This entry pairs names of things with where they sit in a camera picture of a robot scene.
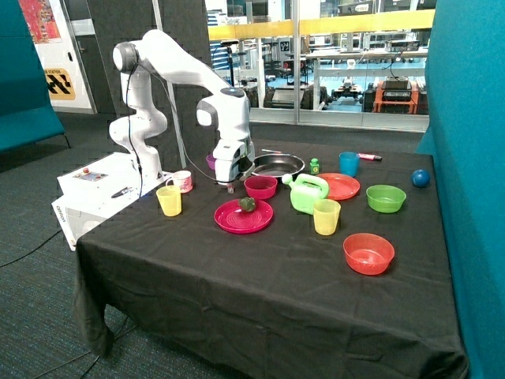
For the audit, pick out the yellow cup left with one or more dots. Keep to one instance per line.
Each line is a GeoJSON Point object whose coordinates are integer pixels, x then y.
{"type": "Point", "coordinates": [169, 198]}

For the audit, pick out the green broccoli toy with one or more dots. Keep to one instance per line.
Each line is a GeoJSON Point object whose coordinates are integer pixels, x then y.
{"type": "Point", "coordinates": [247, 204]}

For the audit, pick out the blue ball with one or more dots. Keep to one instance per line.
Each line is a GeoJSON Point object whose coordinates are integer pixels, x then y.
{"type": "Point", "coordinates": [420, 178]}

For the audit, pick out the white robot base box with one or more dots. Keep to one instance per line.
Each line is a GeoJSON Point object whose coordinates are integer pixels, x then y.
{"type": "Point", "coordinates": [97, 191]}

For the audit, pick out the pink plastic bowl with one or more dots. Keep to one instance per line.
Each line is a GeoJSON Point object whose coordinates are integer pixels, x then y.
{"type": "Point", "coordinates": [261, 187]}

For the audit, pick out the green plastic bowl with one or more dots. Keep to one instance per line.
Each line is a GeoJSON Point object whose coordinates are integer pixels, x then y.
{"type": "Point", "coordinates": [385, 199]}

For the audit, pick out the pink marker pen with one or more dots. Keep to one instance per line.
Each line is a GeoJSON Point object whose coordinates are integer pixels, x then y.
{"type": "Point", "coordinates": [370, 157]}

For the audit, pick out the orange plastic plate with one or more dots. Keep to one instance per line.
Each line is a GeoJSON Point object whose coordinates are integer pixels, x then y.
{"type": "Point", "coordinates": [341, 186]}

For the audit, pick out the pink patterned mug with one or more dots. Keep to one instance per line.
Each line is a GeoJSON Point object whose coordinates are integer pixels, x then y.
{"type": "Point", "coordinates": [182, 179]}

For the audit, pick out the blue plastic cup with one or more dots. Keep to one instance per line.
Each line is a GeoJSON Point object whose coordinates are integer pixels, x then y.
{"type": "Point", "coordinates": [349, 163]}

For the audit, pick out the teal sofa left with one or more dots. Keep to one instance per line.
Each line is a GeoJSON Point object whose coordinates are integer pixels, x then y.
{"type": "Point", "coordinates": [27, 116]}

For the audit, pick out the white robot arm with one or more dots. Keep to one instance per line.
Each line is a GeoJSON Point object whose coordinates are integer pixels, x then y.
{"type": "Point", "coordinates": [226, 109]}

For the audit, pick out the pink plastic plate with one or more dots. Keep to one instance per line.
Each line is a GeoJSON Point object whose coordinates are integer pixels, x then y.
{"type": "Point", "coordinates": [232, 218]}

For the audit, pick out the yellow cup front right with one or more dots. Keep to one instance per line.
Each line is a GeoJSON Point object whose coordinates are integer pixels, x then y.
{"type": "Point", "coordinates": [326, 214]}

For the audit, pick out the black tablecloth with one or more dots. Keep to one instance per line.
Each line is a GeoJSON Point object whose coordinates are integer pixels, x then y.
{"type": "Point", "coordinates": [283, 302]}

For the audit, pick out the teal partition right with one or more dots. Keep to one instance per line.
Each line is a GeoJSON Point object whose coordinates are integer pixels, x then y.
{"type": "Point", "coordinates": [465, 81]}

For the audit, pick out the purple plastic bowl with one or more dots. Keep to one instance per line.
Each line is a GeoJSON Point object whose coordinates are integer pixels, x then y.
{"type": "Point", "coordinates": [210, 161]}

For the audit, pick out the yellow black hazard sign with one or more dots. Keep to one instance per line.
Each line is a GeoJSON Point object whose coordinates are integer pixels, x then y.
{"type": "Point", "coordinates": [59, 84]}

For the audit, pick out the black frying pan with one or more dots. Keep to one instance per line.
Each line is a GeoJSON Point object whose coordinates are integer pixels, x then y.
{"type": "Point", "coordinates": [278, 164]}

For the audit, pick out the green toy watering can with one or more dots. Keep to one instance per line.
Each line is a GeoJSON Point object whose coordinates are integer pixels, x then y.
{"type": "Point", "coordinates": [306, 189]}

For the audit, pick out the small green bottle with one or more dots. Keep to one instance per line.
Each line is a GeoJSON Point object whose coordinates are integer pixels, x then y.
{"type": "Point", "coordinates": [314, 166]}

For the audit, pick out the red poster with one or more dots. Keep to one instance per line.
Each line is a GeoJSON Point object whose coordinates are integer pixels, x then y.
{"type": "Point", "coordinates": [40, 20]}

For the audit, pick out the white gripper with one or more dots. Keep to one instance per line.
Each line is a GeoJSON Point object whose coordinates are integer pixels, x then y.
{"type": "Point", "coordinates": [233, 160]}

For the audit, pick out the yellow cup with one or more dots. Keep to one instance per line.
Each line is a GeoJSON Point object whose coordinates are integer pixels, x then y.
{"type": "Point", "coordinates": [326, 214]}
{"type": "Point", "coordinates": [169, 198]}

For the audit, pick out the thin pen behind pan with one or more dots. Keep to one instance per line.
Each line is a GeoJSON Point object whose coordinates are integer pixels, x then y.
{"type": "Point", "coordinates": [271, 151]}

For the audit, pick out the orange plastic bowl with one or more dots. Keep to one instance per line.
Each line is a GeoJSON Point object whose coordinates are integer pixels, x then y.
{"type": "Point", "coordinates": [368, 254]}

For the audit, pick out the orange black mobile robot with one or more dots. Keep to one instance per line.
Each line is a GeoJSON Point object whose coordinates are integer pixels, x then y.
{"type": "Point", "coordinates": [396, 95]}

